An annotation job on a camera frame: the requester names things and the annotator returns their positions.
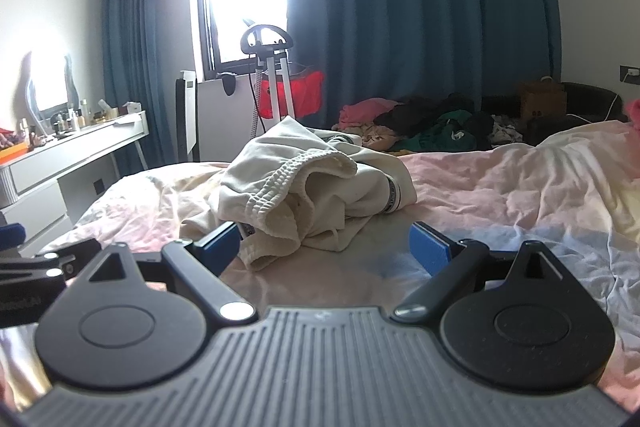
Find cream white sweatpants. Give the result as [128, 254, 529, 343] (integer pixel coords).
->
[180, 117, 418, 272]

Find pile of mixed clothes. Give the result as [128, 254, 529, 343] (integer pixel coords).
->
[333, 94, 524, 154]

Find white vanity desk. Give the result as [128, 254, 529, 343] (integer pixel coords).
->
[1, 111, 149, 257]

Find pastel pink quilt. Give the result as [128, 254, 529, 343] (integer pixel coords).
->
[0, 119, 640, 413]

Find cosmetics on desk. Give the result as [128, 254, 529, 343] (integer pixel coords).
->
[18, 99, 145, 148]

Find vanity mirror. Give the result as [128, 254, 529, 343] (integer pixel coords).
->
[12, 50, 79, 135]

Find black sofa bench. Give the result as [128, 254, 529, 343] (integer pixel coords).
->
[482, 83, 628, 146]

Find pink towel blanket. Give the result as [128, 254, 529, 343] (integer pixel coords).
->
[625, 99, 640, 130]

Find red garment on steamer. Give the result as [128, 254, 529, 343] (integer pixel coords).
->
[258, 71, 324, 118]

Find garment steamer stand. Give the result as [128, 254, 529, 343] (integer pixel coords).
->
[240, 20, 296, 138]

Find teal blue curtain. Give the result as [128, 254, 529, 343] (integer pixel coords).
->
[288, 0, 562, 127]

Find left teal curtain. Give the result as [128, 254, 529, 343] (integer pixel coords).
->
[102, 0, 198, 167]

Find white charging cable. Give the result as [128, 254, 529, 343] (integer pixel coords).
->
[564, 92, 623, 126]

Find wall power outlet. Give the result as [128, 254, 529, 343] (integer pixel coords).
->
[620, 65, 640, 86]

